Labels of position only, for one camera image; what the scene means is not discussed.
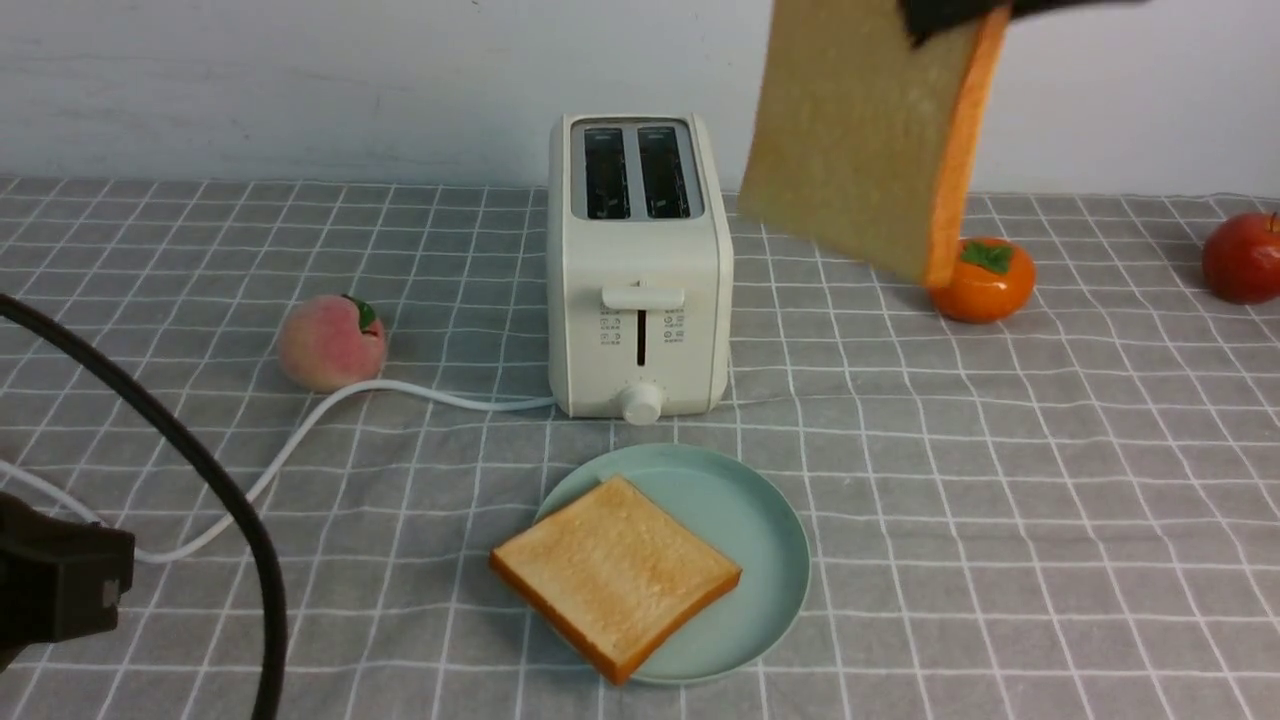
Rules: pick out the light green plate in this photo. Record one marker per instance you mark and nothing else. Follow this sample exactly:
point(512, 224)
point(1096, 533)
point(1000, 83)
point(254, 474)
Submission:
point(738, 511)

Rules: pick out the pink peach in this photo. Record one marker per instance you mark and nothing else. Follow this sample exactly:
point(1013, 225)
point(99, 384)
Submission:
point(330, 342)

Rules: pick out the grey checked tablecloth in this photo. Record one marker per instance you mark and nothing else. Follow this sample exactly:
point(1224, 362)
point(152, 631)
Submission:
point(1071, 515)

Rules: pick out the orange persimmon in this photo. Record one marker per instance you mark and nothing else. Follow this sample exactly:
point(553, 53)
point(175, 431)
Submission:
point(993, 279)

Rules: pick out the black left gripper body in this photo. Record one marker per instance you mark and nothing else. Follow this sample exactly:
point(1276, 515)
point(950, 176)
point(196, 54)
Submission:
point(60, 580)

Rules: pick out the red apple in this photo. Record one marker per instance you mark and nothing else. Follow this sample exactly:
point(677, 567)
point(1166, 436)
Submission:
point(1240, 259)

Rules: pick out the white two-slot toaster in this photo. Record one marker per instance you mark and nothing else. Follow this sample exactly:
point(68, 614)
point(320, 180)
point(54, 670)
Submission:
point(639, 268)

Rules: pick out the toast slice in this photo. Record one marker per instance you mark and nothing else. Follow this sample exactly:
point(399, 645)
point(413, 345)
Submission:
point(864, 142)
point(615, 575)

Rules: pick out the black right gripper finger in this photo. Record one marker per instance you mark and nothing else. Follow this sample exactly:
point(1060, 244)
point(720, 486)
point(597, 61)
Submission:
point(924, 19)

